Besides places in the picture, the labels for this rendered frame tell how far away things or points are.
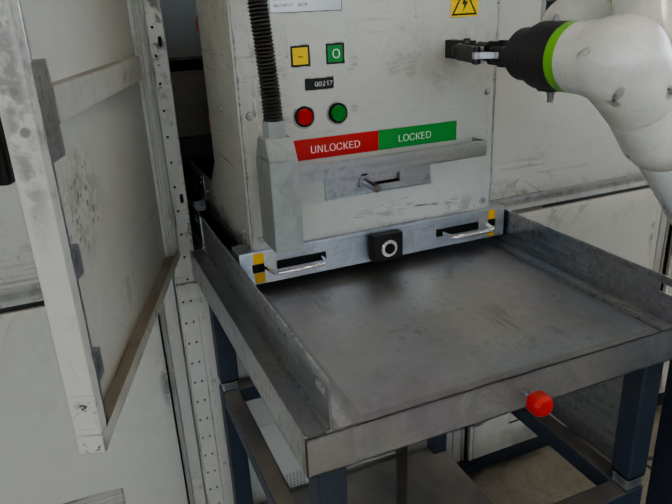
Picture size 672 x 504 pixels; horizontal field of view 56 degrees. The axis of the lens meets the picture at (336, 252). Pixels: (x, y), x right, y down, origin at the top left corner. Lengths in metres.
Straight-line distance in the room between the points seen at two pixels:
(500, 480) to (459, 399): 1.19
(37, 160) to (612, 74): 0.63
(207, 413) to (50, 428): 0.33
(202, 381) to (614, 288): 0.88
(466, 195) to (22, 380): 0.94
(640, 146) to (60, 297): 0.71
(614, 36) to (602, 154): 1.00
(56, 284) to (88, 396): 0.14
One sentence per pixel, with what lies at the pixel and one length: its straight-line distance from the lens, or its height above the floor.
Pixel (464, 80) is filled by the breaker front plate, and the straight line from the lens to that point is 1.19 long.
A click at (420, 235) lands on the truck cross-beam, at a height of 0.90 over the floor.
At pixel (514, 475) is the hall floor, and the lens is 2.03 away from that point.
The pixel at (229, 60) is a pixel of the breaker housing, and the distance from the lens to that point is 1.03.
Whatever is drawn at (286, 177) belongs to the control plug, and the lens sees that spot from 0.94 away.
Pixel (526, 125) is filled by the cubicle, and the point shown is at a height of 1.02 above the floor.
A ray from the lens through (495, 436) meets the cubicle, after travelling 1.96.
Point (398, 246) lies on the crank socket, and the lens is 1.15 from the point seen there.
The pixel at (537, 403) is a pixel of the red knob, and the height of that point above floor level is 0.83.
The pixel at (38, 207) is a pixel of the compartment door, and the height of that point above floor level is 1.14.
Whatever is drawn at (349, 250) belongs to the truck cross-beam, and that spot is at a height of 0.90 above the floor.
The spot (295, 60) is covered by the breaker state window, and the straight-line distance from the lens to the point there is 1.04.
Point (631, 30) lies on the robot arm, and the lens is 0.83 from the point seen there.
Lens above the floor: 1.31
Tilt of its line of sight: 21 degrees down
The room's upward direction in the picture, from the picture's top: 3 degrees counter-clockwise
